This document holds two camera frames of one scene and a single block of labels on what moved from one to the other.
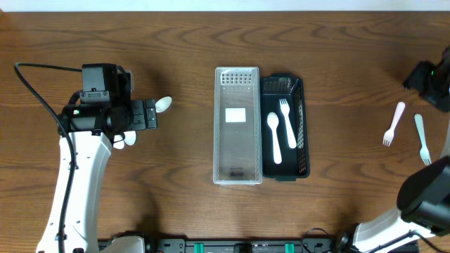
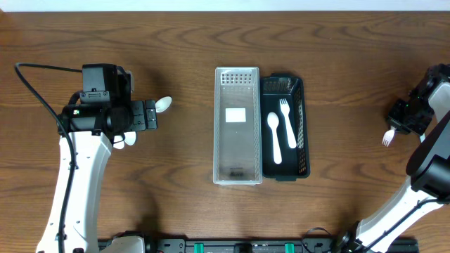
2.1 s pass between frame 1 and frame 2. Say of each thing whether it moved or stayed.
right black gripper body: moved
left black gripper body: stayed
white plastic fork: stayed
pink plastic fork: stayed
